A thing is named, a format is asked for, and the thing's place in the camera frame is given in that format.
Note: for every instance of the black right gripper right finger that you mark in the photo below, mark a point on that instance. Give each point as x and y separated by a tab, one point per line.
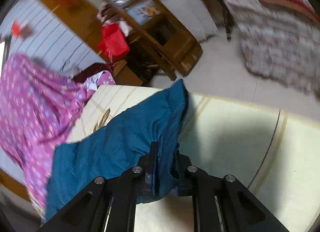
222	204

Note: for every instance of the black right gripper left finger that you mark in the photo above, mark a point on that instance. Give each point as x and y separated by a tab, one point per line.
109	204

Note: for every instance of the teal blue puffer jacket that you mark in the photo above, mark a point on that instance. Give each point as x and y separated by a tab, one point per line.
118	146

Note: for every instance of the cream floral checked bed sheet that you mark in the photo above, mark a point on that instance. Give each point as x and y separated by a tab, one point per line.
274	153

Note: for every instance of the purple floral cloth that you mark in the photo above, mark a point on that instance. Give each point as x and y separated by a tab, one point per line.
39	108

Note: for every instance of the red gift bag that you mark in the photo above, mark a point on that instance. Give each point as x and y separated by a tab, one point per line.
113	43

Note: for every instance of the pink floral quilt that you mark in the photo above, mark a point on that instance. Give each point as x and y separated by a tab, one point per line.
280	40

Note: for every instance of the wooden chair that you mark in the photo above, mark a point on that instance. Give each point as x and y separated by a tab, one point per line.
169	43

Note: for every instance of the white slatted headboard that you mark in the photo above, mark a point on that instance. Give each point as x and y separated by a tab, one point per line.
50	43

